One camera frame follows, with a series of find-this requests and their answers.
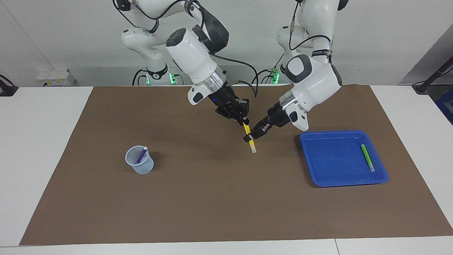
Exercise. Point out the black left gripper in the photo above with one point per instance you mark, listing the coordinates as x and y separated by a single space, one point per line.
279 116

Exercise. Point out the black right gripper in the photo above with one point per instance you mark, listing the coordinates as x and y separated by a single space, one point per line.
226 101

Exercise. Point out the yellow pen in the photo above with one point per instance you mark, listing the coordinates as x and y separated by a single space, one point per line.
252 143

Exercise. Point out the purple pen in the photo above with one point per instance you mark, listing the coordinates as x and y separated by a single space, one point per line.
142 155

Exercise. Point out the green pen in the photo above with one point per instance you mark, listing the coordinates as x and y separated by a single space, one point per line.
368 159

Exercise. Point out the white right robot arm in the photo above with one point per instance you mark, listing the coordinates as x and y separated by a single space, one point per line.
194 60

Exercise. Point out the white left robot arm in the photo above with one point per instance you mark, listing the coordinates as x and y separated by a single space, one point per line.
311 81

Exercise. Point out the blue plastic tray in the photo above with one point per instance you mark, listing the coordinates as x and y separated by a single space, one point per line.
336 163

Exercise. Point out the brown table mat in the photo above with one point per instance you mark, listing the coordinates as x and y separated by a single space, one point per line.
212 198

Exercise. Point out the clear plastic cup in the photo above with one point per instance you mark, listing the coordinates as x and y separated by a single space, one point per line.
143 167

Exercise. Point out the white power strip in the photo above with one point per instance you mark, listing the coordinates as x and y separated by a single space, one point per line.
55 78

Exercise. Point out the black stand pole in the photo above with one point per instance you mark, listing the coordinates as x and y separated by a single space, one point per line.
435 76

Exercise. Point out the blue box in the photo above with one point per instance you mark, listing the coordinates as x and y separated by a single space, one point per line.
446 106

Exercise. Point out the black table clamp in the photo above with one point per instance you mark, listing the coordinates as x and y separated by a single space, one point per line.
7 89

